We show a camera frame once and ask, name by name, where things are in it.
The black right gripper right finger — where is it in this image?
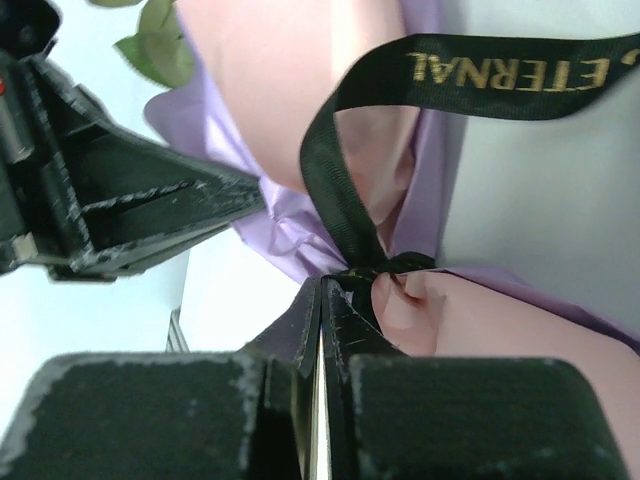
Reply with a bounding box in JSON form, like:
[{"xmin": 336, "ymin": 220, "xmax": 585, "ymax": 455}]
[{"xmin": 321, "ymin": 280, "xmax": 630, "ymax": 479}]

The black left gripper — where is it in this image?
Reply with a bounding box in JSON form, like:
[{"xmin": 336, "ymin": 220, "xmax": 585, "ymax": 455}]
[{"xmin": 1, "ymin": 1, "xmax": 264, "ymax": 282}]

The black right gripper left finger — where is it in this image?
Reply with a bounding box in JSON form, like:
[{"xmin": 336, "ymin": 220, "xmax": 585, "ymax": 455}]
[{"xmin": 1, "ymin": 279, "xmax": 320, "ymax": 479}]

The purple wrapping paper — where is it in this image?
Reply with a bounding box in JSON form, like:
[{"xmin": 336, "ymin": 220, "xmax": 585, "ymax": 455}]
[{"xmin": 145, "ymin": 1, "xmax": 639, "ymax": 356}]

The yellow flower bunch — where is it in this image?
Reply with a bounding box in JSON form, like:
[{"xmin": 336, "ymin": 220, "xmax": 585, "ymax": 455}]
[{"xmin": 89, "ymin": 0, "xmax": 195, "ymax": 89}]

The pink wrapping paper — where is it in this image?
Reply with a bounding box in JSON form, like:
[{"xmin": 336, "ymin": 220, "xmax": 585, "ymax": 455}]
[{"xmin": 174, "ymin": 0, "xmax": 640, "ymax": 359}]

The black gold-lettered ribbon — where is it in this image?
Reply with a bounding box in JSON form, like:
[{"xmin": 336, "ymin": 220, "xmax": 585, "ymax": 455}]
[{"xmin": 300, "ymin": 34, "xmax": 639, "ymax": 322}]

